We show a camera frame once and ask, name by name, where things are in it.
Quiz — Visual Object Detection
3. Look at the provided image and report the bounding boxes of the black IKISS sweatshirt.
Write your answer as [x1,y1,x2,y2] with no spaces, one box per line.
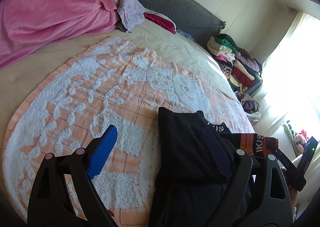
[149,107,278,226]

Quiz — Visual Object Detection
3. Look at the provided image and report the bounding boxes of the floral basket of clothes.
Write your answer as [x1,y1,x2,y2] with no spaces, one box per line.
[235,91,261,123]

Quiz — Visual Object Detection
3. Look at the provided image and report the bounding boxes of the stack of folded clothes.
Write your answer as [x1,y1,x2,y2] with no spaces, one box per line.
[207,33,263,93]

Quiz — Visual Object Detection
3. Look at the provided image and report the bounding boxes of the grey bedside cabinet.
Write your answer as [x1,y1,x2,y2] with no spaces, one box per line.
[245,76,263,96]

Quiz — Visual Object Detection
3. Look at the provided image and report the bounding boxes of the white curtain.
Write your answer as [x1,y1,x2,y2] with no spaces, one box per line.
[255,12,319,138]

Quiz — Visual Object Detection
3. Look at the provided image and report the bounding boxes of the beige bed sheet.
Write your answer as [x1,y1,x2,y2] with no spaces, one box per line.
[0,19,241,123]

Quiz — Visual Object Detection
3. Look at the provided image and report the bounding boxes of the orange white patterned blanket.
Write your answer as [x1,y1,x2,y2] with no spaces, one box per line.
[3,37,253,226]

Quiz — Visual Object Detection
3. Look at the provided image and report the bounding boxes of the pink blanket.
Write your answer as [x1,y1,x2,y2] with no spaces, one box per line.
[1,0,120,68]

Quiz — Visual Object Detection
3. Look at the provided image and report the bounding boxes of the red pillow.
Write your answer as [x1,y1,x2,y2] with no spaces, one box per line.
[144,10,177,34]

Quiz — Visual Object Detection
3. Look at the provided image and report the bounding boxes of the lilac garment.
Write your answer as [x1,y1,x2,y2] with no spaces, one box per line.
[114,0,145,32]

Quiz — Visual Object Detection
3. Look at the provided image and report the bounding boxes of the grey quilted headboard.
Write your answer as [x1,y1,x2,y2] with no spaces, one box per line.
[139,0,226,48]

